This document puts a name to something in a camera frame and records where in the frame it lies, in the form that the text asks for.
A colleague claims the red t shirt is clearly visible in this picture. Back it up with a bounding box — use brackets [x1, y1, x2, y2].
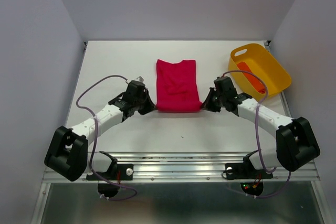
[156, 60, 202, 113]

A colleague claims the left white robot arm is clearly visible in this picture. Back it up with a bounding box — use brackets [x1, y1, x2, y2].
[44, 78, 156, 182]

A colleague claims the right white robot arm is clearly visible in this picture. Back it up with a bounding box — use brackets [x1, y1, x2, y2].
[201, 77, 321, 180]

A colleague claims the orange rolled t shirt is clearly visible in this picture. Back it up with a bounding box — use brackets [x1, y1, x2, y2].
[237, 62, 266, 94]

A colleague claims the yellow plastic basket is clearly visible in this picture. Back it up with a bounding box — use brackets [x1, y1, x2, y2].
[228, 43, 291, 101]

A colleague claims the aluminium rail frame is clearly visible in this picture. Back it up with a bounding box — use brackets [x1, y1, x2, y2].
[30, 39, 329, 224]

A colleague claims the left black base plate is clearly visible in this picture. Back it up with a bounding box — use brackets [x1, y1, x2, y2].
[97, 163, 134, 181]

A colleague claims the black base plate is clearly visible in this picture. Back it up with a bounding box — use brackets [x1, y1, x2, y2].
[222, 162, 273, 180]
[97, 163, 134, 181]

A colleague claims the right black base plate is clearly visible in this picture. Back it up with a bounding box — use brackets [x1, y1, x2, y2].
[222, 162, 273, 180]

